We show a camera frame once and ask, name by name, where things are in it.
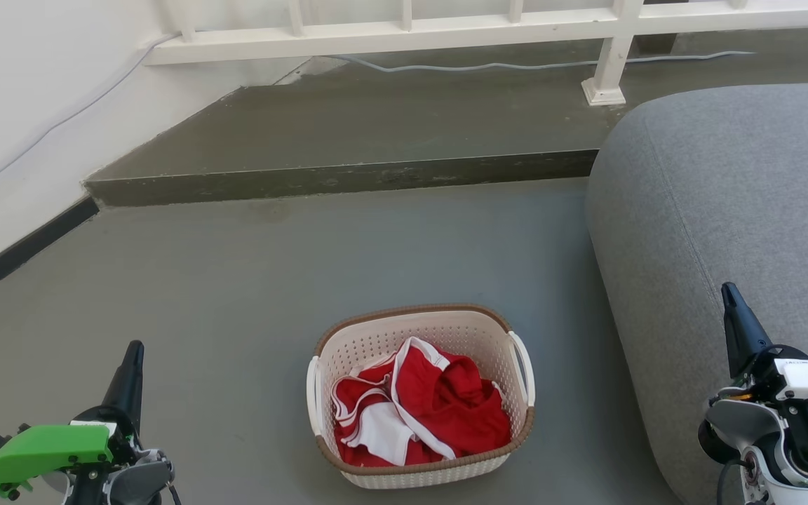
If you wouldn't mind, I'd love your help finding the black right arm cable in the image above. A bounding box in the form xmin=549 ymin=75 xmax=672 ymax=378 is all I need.
xmin=715 ymin=457 xmax=743 ymax=505

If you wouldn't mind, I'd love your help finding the black baseboard strip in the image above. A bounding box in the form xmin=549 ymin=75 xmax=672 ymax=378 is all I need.
xmin=0 ymin=196 xmax=100 ymax=310

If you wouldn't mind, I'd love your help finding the grey cable under railing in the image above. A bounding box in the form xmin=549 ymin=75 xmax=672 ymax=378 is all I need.
xmin=325 ymin=50 xmax=757 ymax=74

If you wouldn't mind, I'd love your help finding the grey concrete raised step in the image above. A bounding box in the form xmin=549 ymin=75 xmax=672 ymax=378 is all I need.
xmin=83 ymin=27 xmax=808 ymax=208

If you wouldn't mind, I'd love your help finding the grey cable along wall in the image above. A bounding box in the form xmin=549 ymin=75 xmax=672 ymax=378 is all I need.
xmin=0 ymin=32 xmax=182 ymax=203

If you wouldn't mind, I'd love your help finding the red and white clothing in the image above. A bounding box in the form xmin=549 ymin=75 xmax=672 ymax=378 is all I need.
xmin=330 ymin=336 xmax=513 ymax=469

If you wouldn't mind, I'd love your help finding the white wooden railing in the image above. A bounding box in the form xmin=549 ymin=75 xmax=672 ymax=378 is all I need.
xmin=143 ymin=0 xmax=808 ymax=107

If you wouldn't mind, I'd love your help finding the grey fabric sofa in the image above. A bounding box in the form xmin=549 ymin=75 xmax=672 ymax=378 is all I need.
xmin=585 ymin=82 xmax=808 ymax=505

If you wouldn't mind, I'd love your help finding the cream plastic laundry basket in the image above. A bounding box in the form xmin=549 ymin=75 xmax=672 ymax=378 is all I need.
xmin=306 ymin=303 xmax=537 ymax=490

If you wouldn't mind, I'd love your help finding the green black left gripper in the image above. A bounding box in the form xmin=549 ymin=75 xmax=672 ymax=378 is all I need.
xmin=0 ymin=340 xmax=146 ymax=498

